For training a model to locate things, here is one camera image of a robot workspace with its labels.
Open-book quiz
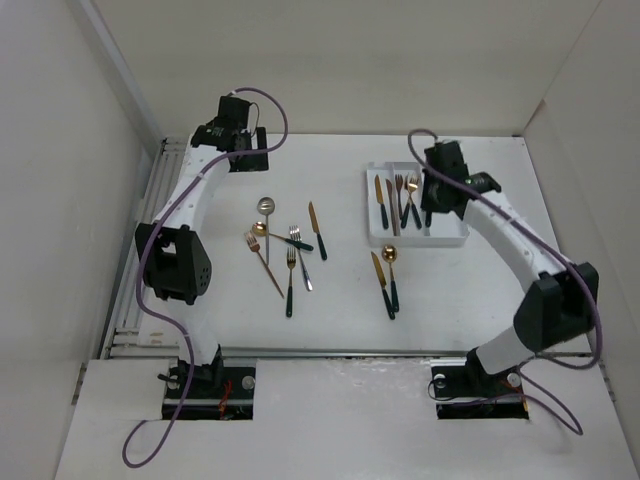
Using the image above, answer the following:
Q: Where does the silver round spoon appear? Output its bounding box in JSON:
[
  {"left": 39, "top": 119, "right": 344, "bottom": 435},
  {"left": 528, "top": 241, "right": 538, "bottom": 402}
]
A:
[{"left": 256, "top": 196, "right": 276, "bottom": 262}]

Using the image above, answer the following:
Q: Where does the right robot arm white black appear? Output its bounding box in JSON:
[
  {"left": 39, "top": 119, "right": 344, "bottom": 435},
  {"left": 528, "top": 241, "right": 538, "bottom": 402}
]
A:
[{"left": 421, "top": 141, "right": 601, "bottom": 400}]

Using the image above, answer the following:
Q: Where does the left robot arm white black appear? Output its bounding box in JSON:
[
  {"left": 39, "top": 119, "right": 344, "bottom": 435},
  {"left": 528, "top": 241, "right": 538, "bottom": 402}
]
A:
[{"left": 135, "top": 87, "right": 274, "bottom": 397}]

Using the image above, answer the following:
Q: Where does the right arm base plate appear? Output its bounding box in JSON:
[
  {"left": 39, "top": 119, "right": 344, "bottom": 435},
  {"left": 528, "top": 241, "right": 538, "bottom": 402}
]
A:
[{"left": 428, "top": 364, "right": 529, "bottom": 420}]

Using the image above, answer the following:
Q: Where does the silver fork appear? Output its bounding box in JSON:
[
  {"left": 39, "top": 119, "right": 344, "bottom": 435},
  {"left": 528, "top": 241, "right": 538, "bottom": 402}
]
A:
[{"left": 289, "top": 225, "right": 313, "bottom": 292}]

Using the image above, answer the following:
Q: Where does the aluminium rail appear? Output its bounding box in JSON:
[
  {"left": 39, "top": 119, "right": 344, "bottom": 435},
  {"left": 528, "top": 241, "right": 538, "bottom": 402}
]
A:
[{"left": 96, "top": 137, "right": 187, "bottom": 360}]

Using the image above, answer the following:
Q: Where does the rose gold fork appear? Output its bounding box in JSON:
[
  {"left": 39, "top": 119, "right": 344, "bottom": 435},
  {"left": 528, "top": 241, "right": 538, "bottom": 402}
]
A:
[{"left": 244, "top": 231, "right": 284, "bottom": 298}]

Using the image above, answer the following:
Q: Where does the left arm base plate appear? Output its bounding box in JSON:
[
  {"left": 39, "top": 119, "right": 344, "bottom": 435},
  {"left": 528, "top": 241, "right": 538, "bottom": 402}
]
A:
[{"left": 157, "top": 359, "right": 256, "bottom": 421}]

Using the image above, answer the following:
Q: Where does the rose gold knife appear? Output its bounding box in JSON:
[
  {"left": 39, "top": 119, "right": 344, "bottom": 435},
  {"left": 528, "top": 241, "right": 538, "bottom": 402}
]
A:
[{"left": 385, "top": 178, "right": 400, "bottom": 237}]

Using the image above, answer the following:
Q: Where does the gold fork green handle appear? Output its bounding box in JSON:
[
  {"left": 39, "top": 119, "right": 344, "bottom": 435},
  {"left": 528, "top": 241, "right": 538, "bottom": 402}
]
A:
[
  {"left": 286, "top": 246, "right": 296, "bottom": 318},
  {"left": 405, "top": 174, "right": 424, "bottom": 230},
  {"left": 394, "top": 173, "right": 410, "bottom": 229}
]

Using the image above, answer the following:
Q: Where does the gold knife green handle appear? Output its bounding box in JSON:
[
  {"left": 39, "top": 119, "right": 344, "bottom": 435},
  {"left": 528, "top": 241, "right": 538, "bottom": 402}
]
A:
[
  {"left": 374, "top": 175, "right": 389, "bottom": 230},
  {"left": 308, "top": 201, "right": 328, "bottom": 261},
  {"left": 371, "top": 252, "right": 396, "bottom": 320}
]

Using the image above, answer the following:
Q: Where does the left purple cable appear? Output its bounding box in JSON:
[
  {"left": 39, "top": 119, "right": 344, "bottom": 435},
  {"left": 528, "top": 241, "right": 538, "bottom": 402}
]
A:
[{"left": 122, "top": 87, "right": 291, "bottom": 466}]

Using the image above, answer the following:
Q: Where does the white cutlery tray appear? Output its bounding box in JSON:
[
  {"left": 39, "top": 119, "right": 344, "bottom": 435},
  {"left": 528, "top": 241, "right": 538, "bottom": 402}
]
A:
[{"left": 366, "top": 162, "right": 469, "bottom": 248}]

